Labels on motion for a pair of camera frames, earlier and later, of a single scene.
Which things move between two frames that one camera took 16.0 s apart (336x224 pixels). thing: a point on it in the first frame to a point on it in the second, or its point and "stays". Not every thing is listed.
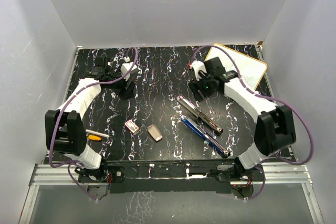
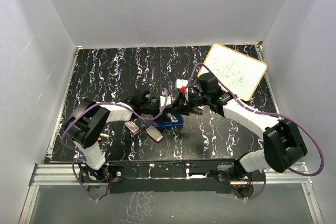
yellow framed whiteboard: (251, 70) stays
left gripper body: (120, 86) to (150, 108)
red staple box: (132, 126) stays
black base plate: (151, 176) stays
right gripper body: (205, 85) to (189, 103)
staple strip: (155, 132) stays
